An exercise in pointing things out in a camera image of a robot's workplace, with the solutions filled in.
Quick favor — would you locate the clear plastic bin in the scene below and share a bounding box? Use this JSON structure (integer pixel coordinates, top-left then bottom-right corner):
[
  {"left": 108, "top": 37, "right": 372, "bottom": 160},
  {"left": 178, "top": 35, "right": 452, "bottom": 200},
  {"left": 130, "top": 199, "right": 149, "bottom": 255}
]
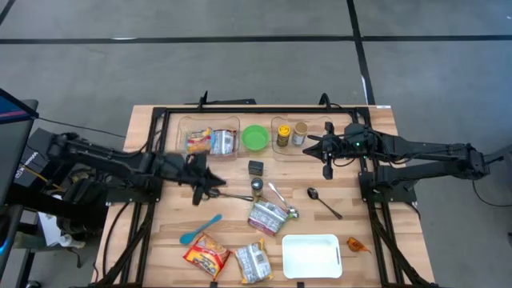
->
[
  {"left": 175, "top": 114, "right": 241, "bottom": 162},
  {"left": 270, "top": 115, "right": 338, "bottom": 163}
]

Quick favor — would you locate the black case white logo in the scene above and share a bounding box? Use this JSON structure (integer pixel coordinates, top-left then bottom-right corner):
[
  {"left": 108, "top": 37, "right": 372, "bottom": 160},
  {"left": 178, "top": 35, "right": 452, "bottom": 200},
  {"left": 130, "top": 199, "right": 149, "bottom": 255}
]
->
[{"left": 14, "top": 126, "right": 86, "bottom": 189}]

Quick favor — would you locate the dark metal spoon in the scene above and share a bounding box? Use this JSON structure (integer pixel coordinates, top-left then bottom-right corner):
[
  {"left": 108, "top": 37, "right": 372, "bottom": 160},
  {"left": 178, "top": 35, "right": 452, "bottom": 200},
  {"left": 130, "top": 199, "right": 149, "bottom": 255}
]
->
[
  {"left": 206, "top": 187, "right": 254, "bottom": 202},
  {"left": 306, "top": 186, "right": 344, "bottom": 221}
]

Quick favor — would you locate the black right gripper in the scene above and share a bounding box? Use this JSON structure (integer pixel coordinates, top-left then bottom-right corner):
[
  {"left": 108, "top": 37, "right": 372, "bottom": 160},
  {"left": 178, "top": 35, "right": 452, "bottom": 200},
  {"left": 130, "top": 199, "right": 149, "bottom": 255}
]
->
[{"left": 302, "top": 122, "right": 375, "bottom": 180}]

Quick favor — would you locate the computer monitor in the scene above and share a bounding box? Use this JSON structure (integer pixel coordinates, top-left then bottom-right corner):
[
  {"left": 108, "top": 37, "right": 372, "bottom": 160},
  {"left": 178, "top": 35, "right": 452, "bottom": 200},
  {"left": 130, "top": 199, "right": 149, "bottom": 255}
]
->
[{"left": 0, "top": 87, "right": 40, "bottom": 209}]

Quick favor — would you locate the yellow edged white ramen packet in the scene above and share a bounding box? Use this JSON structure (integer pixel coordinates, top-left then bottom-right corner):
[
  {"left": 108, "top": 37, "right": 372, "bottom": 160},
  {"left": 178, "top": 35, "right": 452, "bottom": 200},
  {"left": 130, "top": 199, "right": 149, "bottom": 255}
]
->
[{"left": 234, "top": 238, "right": 274, "bottom": 285}]

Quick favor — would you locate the glass shaker metal lid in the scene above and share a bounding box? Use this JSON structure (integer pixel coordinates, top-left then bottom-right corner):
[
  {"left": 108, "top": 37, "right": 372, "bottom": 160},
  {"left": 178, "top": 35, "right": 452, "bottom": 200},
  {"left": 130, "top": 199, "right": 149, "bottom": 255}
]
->
[{"left": 250, "top": 177, "right": 265, "bottom": 199}]

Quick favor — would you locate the yellow red ramen packet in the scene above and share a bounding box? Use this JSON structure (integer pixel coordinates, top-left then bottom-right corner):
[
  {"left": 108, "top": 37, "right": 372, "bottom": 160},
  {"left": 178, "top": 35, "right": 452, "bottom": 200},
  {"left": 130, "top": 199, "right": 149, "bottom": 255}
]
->
[
  {"left": 182, "top": 232, "right": 233, "bottom": 282},
  {"left": 185, "top": 127, "right": 214, "bottom": 155}
]

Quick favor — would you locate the yellow lid jar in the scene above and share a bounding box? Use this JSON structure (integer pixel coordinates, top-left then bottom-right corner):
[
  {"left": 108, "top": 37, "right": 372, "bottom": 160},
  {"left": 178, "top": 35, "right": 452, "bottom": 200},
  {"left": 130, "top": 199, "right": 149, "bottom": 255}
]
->
[{"left": 277, "top": 124, "right": 292, "bottom": 148}]

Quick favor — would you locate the tan lid jar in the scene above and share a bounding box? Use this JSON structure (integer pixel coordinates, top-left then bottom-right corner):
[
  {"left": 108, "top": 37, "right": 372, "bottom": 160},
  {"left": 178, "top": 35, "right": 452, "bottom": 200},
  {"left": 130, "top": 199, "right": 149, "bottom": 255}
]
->
[{"left": 291, "top": 121, "right": 310, "bottom": 146}]

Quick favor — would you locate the silver metal spoon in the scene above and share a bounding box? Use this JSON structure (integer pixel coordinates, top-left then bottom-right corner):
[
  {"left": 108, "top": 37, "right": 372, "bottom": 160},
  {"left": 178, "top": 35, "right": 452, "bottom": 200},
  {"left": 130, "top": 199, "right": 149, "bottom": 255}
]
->
[{"left": 267, "top": 182, "right": 300, "bottom": 219}]

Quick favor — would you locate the white plastic tray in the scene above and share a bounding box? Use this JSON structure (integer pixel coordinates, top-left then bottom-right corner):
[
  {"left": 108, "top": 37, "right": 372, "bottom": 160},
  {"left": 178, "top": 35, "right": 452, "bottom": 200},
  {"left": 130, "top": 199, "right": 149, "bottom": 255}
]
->
[{"left": 282, "top": 234, "right": 344, "bottom": 280}]

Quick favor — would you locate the black cable loop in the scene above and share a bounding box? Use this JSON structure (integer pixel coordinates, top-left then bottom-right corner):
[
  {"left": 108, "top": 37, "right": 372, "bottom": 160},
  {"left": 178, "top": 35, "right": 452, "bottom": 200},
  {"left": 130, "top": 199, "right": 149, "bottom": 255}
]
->
[{"left": 318, "top": 92, "right": 342, "bottom": 111}]

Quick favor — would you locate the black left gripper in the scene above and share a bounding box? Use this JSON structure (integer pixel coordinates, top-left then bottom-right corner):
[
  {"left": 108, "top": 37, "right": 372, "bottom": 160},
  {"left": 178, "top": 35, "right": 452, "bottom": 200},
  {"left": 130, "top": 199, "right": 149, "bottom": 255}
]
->
[{"left": 175, "top": 154, "right": 227, "bottom": 206}]

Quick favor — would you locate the white paper sheet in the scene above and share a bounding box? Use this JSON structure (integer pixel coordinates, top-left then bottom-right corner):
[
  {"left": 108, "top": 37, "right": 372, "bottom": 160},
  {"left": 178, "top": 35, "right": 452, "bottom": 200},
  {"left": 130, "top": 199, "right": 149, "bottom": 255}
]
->
[{"left": 38, "top": 211, "right": 62, "bottom": 247}]

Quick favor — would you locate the black floor cable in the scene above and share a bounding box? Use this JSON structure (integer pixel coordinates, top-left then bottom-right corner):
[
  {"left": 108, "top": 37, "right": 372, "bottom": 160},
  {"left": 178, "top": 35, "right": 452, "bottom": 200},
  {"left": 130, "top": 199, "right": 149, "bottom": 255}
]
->
[{"left": 470, "top": 175, "right": 512, "bottom": 209}]

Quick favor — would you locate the small black box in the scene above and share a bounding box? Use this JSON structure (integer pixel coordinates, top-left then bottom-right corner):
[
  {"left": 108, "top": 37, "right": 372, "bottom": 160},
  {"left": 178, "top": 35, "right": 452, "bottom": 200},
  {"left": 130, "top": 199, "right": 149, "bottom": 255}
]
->
[{"left": 248, "top": 160, "right": 265, "bottom": 178}]

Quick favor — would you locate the red white ramen packet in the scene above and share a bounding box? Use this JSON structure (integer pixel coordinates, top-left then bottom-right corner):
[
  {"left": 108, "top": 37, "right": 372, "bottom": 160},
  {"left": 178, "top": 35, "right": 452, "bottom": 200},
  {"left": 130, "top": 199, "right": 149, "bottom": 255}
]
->
[
  {"left": 247, "top": 198, "right": 290, "bottom": 237},
  {"left": 210, "top": 128, "right": 237, "bottom": 156}
]

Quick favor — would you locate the white plastic bottle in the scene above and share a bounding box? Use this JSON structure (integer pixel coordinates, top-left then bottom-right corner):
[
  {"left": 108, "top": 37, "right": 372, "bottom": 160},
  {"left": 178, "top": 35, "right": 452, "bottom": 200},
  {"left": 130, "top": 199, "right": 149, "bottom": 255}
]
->
[{"left": 58, "top": 234, "right": 86, "bottom": 250}]

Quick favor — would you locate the black mounting bracket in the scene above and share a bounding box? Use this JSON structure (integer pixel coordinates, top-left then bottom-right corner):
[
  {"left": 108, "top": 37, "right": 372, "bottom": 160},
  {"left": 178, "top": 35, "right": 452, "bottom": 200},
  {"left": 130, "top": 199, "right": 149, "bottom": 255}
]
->
[{"left": 183, "top": 90, "right": 258, "bottom": 107}]

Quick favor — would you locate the green plastic bowl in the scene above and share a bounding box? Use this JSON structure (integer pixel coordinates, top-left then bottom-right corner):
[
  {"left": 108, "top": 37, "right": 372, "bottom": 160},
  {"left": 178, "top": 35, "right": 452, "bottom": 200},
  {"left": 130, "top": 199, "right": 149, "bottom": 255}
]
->
[{"left": 241, "top": 124, "right": 270, "bottom": 153}]

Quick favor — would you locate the grey chair base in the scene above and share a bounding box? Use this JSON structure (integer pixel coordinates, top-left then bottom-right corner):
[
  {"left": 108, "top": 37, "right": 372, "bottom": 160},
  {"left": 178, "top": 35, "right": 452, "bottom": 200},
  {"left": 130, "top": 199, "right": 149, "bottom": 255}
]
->
[{"left": 486, "top": 143, "right": 512, "bottom": 169}]

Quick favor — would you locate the orange candy wrapper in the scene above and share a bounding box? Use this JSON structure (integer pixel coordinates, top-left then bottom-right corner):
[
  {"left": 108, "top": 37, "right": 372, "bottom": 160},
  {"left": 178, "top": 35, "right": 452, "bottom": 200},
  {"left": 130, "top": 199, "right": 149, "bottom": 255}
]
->
[{"left": 346, "top": 236, "right": 373, "bottom": 255}]

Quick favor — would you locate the teal plastic spoon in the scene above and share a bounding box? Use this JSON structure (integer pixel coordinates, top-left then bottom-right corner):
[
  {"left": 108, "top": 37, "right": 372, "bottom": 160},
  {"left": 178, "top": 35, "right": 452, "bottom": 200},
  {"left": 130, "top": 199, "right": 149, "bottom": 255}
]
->
[{"left": 178, "top": 214, "right": 224, "bottom": 246}]

